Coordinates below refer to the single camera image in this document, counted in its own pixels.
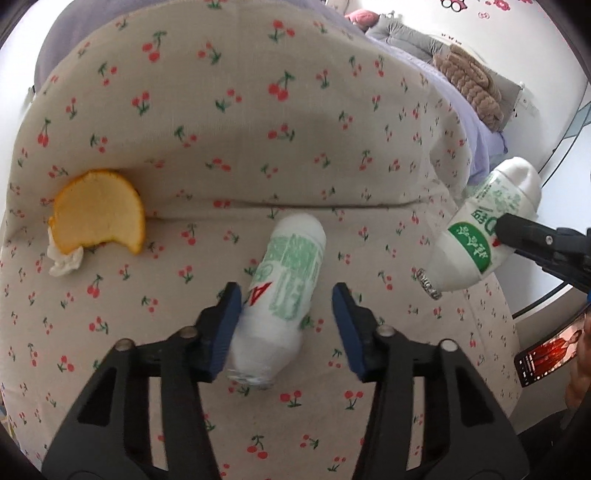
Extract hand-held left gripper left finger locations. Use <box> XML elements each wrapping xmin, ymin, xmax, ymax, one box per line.
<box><xmin>41</xmin><ymin>282</ymin><xmax>243</xmax><ymax>480</ymax></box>

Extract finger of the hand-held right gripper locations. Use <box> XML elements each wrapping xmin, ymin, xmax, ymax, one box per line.
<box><xmin>494</xmin><ymin>212</ymin><xmax>591</xmax><ymax>296</ymax></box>

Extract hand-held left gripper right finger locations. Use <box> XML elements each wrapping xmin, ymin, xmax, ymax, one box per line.
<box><xmin>331</xmin><ymin>282</ymin><xmax>529</xmax><ymax>480</ymax></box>

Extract white bottle with green label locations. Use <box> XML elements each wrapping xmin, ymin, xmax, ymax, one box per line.
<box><xmin>226</xmin><ymin>213</ymin><xmax>328</xmax><ymax>391</ymax></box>
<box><xmin>416</xmin><ymin>157</ymin><xmax>543</xmax><ymax>301</ymax></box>

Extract black smartphone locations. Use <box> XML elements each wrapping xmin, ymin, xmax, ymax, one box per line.
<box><xmin>514</xmin><ymin>318</ymin><xmax>587</xmax><ymax>387</ymax></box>

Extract purple blanket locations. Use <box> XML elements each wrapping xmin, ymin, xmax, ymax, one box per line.
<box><xmin>34</xmin><ymin>0</ymin><xmax>509</xmax><ymax>185</ymax></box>

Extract orange peel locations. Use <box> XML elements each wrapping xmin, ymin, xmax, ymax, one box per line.
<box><xmin>48</xmin><ymin>169</ymin><xmax>146</xmax><ymax>256</ymax></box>

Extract white crumpled tissue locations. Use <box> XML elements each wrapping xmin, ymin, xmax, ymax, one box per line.
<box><xmin>46</xmin><ymin>226</ymin><xmax>86</xmax><ymax>278</ymax></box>

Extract brown plush blanket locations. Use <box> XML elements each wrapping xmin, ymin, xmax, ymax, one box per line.
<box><xmin>434</xmin><ymin>44</ymin><xmax>504</xmax><ymax>132</ymax></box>

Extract cherry print armchair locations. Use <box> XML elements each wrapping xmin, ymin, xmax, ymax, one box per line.
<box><xmin>0</xmin><ymin>0</ymin><xmax>525</xmax><ymax>480</ymax></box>

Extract grey pillow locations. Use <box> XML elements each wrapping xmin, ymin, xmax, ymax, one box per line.
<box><xmin>367</xmin><ymin>17</ymin><xmax>451</xmax><ymax>63</ymax></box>

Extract pink plush toy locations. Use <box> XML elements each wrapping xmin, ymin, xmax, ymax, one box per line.
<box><xmin>344</xmin><ymin>8</ymin><xmax>382</xmax><ymax>26</ymax></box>

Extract grey bed frame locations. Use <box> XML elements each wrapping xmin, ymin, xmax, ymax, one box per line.
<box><xmin>501</xmin><ymin>76</ymin><xmax>525</xmax><ymax>132</ymax></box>

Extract pink cartoon cat wall sticker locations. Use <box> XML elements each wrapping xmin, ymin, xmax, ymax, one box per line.
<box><xmin>441</xmin><ymin>0</ymin><xmax>513</xmax><ymax>12</ymax></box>

